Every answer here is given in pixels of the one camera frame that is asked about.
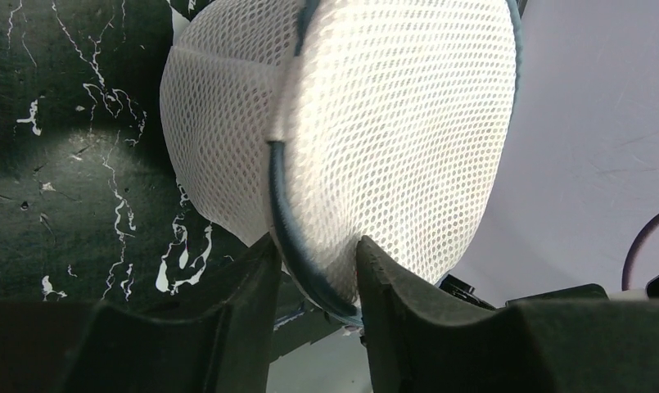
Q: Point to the white mesh bag blue trim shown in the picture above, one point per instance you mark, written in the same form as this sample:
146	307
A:
323	122

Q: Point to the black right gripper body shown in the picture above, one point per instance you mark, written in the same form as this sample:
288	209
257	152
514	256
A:
459	289

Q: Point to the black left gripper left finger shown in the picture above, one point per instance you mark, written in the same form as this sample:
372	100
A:
217	340

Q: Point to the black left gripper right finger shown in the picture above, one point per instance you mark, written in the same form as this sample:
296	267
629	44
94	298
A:
421	339

